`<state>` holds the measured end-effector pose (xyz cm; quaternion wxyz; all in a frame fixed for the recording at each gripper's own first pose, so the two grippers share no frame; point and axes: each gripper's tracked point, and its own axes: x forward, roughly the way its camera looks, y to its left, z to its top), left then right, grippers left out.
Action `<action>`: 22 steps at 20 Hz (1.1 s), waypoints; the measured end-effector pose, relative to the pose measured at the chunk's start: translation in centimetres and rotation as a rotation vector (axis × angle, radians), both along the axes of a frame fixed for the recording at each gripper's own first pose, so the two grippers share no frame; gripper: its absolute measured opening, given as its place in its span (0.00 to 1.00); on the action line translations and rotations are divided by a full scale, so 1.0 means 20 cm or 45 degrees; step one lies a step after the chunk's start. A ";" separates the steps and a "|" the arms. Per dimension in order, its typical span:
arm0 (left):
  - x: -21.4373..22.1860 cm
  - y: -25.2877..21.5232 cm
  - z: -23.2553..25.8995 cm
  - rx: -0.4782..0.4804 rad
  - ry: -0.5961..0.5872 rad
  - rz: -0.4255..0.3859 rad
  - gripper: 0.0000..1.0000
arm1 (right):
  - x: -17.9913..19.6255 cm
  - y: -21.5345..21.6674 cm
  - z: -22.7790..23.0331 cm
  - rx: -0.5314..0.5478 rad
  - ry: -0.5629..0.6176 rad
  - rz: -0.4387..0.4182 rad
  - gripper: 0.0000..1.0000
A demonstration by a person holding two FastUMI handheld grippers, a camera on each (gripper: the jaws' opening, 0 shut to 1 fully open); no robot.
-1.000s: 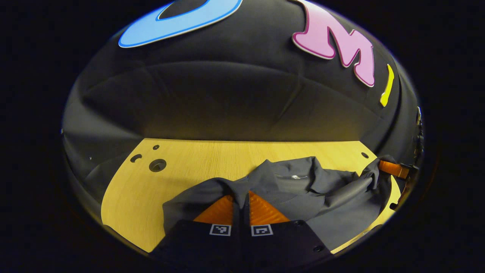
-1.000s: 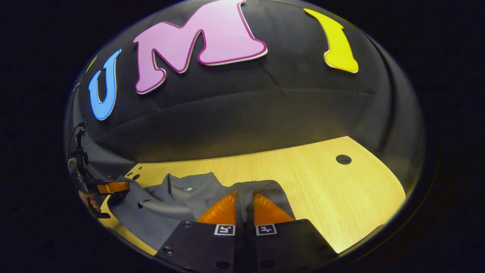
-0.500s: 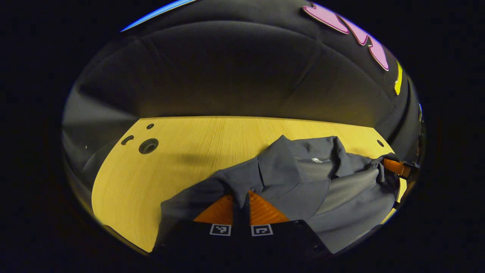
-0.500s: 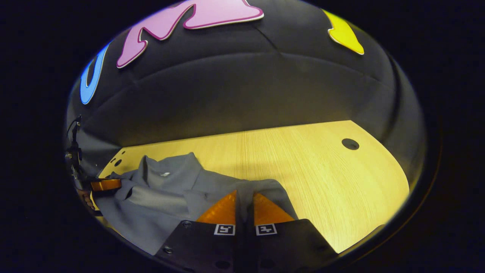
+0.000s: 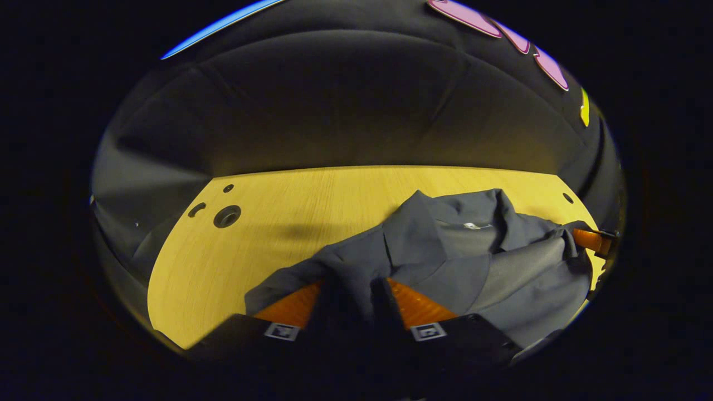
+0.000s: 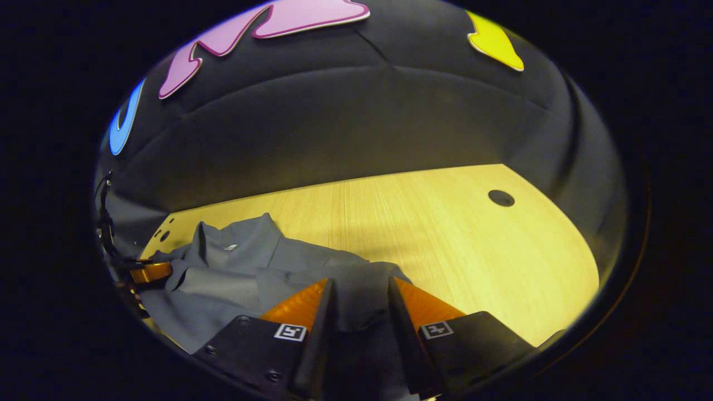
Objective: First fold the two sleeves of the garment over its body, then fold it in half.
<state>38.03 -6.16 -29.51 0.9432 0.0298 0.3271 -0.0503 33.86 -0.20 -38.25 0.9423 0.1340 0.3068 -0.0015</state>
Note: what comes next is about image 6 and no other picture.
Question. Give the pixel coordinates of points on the black backdrop cloth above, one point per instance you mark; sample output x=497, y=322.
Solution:
x=362, y=111

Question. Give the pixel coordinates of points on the grey shirt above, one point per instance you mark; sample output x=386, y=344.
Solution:
x=234, y=273

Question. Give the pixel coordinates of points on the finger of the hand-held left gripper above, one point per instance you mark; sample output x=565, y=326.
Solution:
x=150, y=272

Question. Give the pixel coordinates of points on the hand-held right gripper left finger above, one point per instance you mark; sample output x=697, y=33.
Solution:
x=320, y=345

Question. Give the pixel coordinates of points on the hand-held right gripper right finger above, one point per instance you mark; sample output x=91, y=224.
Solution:
x=409, y=345

